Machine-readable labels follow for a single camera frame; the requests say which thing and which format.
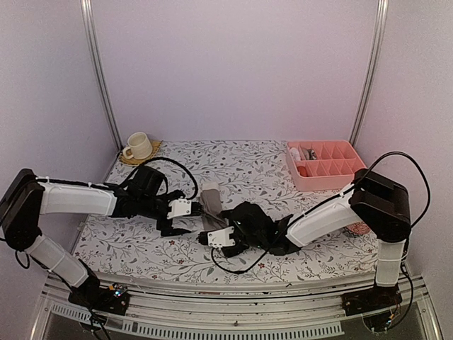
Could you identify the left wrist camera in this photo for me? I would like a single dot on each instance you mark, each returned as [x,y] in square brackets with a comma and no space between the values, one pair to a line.
[183,207]

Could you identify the cream ceramic mug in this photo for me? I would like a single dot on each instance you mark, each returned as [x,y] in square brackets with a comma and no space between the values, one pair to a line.
[138,146]

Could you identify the white item in tray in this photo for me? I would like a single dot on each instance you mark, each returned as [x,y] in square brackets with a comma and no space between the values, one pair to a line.
[294,152]

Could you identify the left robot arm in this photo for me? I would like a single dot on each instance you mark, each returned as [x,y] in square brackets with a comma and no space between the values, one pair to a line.
[30,197]

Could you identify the left aluminium frame post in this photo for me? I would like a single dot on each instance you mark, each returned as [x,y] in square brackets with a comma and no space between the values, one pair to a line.
[93,47]

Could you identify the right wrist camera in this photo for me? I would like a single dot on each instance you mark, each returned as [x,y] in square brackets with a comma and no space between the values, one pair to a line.
[218,238]

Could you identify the red patterned bowl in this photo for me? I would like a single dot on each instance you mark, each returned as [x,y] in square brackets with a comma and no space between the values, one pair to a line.
[358,229]

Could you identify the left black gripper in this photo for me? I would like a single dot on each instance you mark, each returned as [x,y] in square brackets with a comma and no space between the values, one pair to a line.
[168,229]

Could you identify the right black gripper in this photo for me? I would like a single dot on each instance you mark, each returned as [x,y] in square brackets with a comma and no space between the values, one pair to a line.
[226,215]

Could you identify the floral tablecloth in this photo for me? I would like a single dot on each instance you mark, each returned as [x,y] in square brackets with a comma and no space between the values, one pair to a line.
[245,171]

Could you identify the aluminium frame post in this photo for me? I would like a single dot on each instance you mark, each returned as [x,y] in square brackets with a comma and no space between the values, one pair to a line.
[93,47]
[376,48]

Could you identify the grey boxer briefs white trim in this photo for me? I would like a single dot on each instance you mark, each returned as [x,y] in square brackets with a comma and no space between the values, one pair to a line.
[308,153]

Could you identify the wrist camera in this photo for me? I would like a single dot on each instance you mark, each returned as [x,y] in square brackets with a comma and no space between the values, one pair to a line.
[218,238]
[183,207]

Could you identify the pink divided organizer tray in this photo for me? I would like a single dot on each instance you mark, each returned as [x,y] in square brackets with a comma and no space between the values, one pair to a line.
[338,162]

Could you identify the right aluminium frame post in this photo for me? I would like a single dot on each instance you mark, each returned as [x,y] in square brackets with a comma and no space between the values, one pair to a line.
[376,48]

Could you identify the red item in tray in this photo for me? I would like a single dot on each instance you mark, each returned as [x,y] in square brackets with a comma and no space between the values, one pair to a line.
[302,171]

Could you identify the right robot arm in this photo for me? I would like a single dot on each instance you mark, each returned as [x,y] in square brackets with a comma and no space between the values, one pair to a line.
[375,200]

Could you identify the taupe underwear cream waistband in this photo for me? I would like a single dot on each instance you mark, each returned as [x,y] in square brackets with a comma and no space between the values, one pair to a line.
[212,207]

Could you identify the front aluminium rail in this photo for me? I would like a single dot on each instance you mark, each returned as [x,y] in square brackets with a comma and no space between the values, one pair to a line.
[311,309]

